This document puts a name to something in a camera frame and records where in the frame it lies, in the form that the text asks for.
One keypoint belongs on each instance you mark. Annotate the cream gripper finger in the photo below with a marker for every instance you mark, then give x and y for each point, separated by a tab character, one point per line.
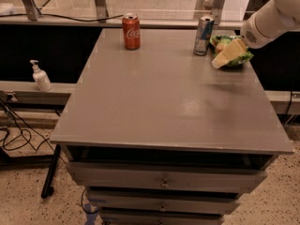
229	53

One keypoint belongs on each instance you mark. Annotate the green rice chip bag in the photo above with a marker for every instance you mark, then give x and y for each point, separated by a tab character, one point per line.
223	42

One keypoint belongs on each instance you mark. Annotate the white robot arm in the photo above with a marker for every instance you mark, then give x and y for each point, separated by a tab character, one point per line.
271	21

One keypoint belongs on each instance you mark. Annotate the silver blue redbull can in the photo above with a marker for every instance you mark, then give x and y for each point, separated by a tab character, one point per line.
204	31

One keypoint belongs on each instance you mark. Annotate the red coca-cola can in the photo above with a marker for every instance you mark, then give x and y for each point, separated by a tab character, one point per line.
131	31

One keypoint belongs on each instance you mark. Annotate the grey drawer cabinet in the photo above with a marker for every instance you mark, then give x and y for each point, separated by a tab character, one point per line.
163	105

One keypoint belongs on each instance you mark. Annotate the white pump dispenser bottle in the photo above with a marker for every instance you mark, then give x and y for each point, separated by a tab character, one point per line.
40	77

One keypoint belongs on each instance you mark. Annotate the top grey drawer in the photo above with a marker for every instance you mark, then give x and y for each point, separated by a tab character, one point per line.
164	177

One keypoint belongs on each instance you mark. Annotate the grey drawer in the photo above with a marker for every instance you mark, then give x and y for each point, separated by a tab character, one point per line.
162	202
143	218
164	177

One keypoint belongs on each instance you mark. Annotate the middle grey drawer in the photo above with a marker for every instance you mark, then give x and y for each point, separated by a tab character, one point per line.
162	202

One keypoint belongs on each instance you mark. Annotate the bottom grey drawer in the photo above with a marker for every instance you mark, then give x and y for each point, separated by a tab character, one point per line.
143	218

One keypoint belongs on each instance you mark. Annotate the black table leg bar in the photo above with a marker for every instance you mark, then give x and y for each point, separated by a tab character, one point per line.
47	188

